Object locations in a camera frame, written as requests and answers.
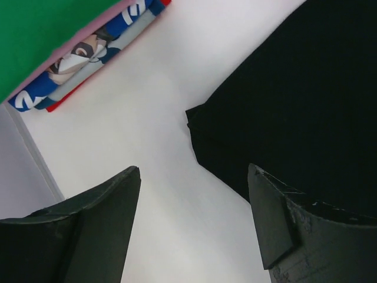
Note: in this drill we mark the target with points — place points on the red folded t-shirt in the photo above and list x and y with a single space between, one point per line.
59 101

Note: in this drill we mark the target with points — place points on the blue printed folded t-shirt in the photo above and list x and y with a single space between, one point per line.
85 58

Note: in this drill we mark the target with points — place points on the pink folded t-shirt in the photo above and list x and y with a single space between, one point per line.
85 31

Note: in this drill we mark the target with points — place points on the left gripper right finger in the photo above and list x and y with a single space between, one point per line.
302 239

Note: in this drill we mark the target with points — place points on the green folded t-shirt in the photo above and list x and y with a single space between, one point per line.
32 30

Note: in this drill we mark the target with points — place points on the black t-shirt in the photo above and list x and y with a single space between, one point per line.
302 107

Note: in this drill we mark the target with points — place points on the grey folded t-shirt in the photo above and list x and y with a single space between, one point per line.
97 67

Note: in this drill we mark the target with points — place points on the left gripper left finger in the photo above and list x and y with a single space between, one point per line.
81 239

